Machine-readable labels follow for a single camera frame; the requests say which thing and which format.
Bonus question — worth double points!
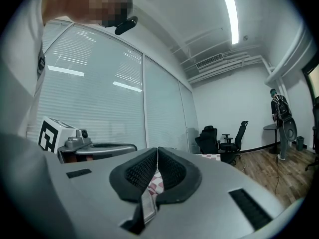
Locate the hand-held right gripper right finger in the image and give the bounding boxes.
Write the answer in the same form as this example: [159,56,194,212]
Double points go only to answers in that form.
[144,147,287,239]

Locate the black round table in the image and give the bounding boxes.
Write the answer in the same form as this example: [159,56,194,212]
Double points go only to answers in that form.
[263,123,285,155]

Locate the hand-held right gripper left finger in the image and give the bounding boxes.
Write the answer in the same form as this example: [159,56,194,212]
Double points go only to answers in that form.
[46,147,160,239]

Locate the white window blinds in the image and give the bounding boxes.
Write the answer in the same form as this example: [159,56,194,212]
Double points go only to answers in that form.
[27,20,200,156]

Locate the person's white shirt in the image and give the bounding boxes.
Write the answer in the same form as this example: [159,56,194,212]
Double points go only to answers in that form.
[0,0,49,145]

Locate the black gaming chair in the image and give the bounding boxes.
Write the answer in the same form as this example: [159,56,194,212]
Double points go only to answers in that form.
[194,125,221,155]

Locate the white ceiling pipes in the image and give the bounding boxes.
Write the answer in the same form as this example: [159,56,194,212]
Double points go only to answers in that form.
[170,37,266,85]

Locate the red white checkered tablecloth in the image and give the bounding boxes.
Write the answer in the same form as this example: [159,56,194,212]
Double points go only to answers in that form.
[146,152,222,197]

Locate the white ceiling duct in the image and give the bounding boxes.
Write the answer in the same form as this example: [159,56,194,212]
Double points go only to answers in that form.
[264,26,315,86]

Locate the white air vent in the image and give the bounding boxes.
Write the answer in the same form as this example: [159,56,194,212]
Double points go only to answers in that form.
[195,53,224,70]

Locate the black floor cable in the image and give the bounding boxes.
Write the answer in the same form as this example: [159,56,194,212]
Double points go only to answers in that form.
[273,155,282,196]

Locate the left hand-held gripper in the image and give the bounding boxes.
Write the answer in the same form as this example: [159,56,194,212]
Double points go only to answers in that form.
[38,116,138,164]

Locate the black office chair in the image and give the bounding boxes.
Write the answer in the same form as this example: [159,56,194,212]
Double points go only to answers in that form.
[218,120,249,166]

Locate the long ceiling light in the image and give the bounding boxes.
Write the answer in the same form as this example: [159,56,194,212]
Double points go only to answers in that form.
[222,0,240,45]

